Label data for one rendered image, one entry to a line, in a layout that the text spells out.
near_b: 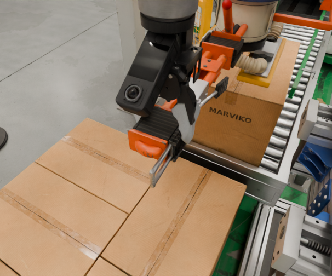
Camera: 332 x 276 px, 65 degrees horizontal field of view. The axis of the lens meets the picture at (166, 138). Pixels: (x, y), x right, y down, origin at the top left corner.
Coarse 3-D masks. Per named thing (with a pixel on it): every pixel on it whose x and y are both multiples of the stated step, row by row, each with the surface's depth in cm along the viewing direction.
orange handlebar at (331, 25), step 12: (300, 24) 82; (312, 24) 80; (324, 24) 79; (204, 60) 62; (216, 60) 64; (204, 72) 63; (216, 72) 60; (144, 144) 44; (144, 156) 44; (156, 156) 43
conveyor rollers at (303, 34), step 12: (288, 24) 258; (288, 36) 240; (300, 36) 236; (300, 48) 224; (312, 48) 220; (300, 60) 206; (312, 60) 209; (300, 84) 182; (300, 96) 176; (288, 108) 166; (276, 132) 150; (288, 132) 148; (276, 144) 144; (276, 156) 137; (276, 168) 131
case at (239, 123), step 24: (288, 48) 134; (288, 72) 118; (240, 96) 107; (264, 96) 105; (216, 120) 121; (240, 120) 115; (264, 120) 110; (216, 144) 131; (240, 144) 124; (264, 144) 118
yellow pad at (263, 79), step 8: (272, 40) 91; (280, 40) 96; (280, 48) 93; (256, 56) 88; (264, 56) 83; (280, 56) 90; (272, 64) 85; (240, 72) 82; (248, 72) 81; (264, 72) 81; (272, 72) 82; (240, 80) 82; (248, 80) 80; (256, 80) 79; (264, 80) 79
